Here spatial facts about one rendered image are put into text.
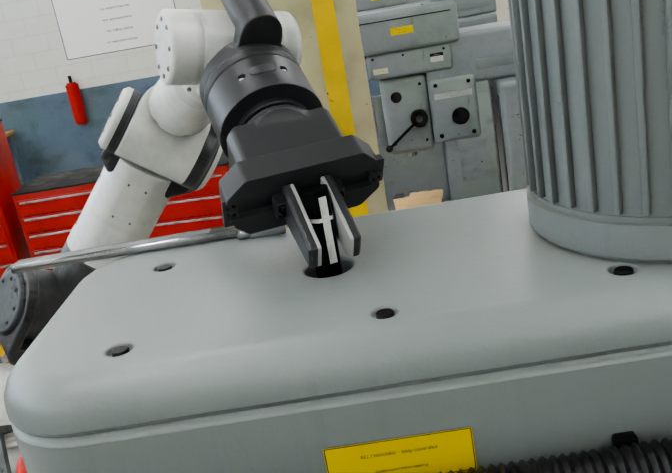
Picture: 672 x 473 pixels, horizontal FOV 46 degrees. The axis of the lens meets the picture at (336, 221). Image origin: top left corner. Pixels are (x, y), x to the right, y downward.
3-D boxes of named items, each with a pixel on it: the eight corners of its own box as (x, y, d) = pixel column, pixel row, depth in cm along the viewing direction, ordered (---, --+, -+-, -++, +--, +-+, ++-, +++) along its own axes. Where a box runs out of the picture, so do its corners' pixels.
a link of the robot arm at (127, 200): (226, 116, 102) (151, 256, 109) (131, 69, 98) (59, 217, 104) (227, 147, 92) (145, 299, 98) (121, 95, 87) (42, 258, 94)
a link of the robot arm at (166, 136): (264, 74, 84) (216, 118, 101) (174, 27, 80) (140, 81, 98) (228, 164, 81) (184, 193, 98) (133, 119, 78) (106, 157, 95)
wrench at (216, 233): (7, 279, 68) (4, 270, 68) (23, 263, 72) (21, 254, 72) (285, 233, 67) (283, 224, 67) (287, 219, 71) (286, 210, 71)
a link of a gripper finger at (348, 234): (350, 233, 54) (319, 174, 58) (349, 264, 57) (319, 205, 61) (372, 227, 55) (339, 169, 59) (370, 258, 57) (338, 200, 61)
